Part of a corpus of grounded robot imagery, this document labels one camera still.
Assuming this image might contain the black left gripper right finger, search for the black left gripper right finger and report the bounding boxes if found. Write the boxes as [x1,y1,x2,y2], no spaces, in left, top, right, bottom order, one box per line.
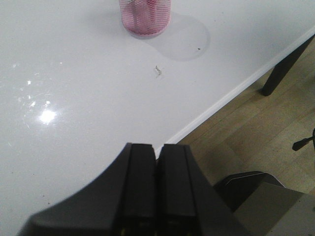
[157,144,250,236]

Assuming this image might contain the grey metal base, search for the grey metal base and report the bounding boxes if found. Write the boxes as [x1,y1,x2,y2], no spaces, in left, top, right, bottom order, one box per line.
[214,171,315,236]

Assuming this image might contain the dark table leg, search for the dark table leg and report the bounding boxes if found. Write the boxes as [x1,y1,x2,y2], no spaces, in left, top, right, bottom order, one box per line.
[261,35,315,96]

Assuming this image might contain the black cable end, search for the black cable end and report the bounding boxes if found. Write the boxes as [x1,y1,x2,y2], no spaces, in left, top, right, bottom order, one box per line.
[292,129,315,151]

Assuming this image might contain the pink mesh pen holder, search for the pink mesh pen holder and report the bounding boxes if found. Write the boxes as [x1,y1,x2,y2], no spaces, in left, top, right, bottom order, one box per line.
[119,0,171,37]

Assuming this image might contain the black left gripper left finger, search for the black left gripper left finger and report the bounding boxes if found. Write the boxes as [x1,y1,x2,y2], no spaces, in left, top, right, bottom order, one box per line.
[19,143,156,236]

